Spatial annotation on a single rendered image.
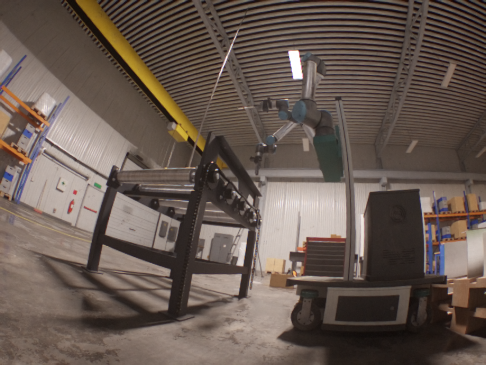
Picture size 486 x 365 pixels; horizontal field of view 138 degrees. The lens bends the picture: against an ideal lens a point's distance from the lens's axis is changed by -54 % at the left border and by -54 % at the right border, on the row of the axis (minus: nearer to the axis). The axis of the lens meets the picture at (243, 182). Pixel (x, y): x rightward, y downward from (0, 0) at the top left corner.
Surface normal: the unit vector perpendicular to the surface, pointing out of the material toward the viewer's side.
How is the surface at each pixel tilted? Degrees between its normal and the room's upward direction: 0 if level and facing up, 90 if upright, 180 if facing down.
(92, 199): 90
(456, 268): 90
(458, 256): 90
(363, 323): 90
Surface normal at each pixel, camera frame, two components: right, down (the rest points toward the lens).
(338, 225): -0.31, -0.40
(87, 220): 0.94, 0.01
